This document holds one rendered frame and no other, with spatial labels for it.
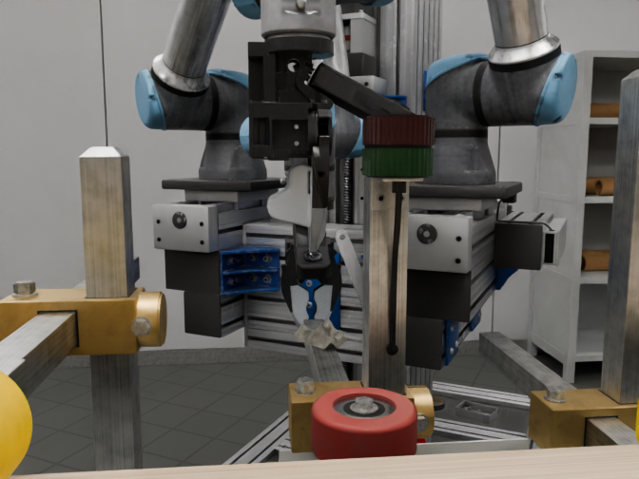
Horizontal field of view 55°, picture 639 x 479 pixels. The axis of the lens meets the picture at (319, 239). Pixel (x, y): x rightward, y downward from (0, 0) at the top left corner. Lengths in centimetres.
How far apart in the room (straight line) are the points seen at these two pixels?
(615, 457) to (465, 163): 75
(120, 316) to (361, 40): 90
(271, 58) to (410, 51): 78
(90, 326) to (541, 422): 44
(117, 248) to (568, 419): 45
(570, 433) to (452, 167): 60
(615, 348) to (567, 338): 252
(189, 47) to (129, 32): 206
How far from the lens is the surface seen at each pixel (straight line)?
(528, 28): 107
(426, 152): 51
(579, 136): 308
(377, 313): 57
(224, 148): 134
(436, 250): 102
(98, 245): 56
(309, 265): 81
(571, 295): 314
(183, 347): 334
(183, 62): 123
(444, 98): 115
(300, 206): 62
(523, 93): 109
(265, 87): 62
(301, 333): 79
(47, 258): 337
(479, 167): 115
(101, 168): 56
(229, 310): 129
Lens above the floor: 110
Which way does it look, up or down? 8 degrees down
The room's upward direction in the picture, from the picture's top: straight up
